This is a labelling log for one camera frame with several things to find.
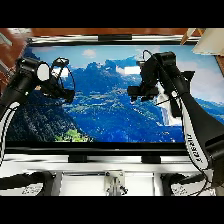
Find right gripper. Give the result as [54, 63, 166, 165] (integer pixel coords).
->
[127, 85, 161, 103]

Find brown clothes hanger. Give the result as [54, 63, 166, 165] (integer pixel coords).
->
[179, 28, 206, 46]

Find cream folded garment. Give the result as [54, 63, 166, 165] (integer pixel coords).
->
[192, 28, 224, 57]

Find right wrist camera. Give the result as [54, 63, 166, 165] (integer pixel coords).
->
[136, 59, 150, 76]

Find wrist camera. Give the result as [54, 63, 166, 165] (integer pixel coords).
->
[51, 57, 71, 80]
[136, 59, 150, 76]

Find black cable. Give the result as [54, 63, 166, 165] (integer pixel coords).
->
[142, 49, 160, 64]
[181, 165, 221, 197]
[58, 58, 77, 98]

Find silver frame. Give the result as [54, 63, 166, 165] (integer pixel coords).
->
[0, 33, 224, 197]

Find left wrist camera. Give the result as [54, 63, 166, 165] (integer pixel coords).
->
[51, 57, 71, 80]

